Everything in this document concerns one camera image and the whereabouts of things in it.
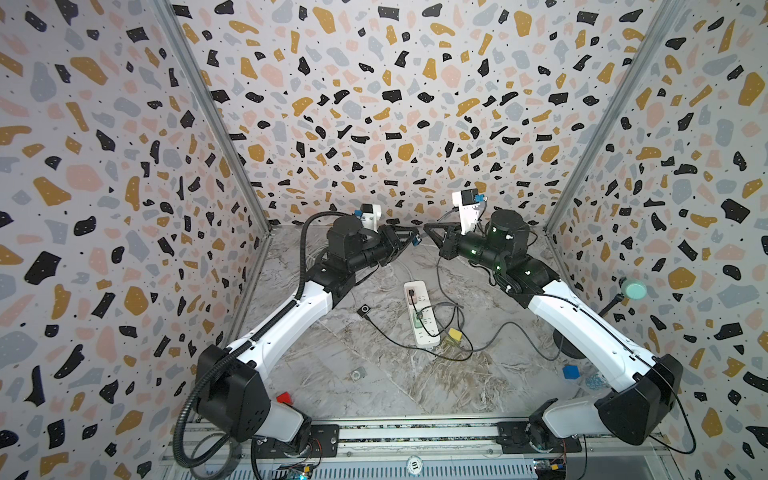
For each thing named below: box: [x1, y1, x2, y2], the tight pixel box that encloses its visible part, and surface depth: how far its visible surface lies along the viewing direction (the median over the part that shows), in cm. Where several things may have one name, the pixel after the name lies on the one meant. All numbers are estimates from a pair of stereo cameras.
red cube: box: [276, 391, 293, 405], surface depth 81 cm
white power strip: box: [403, 280, 441, 348], surface depth 92 cm
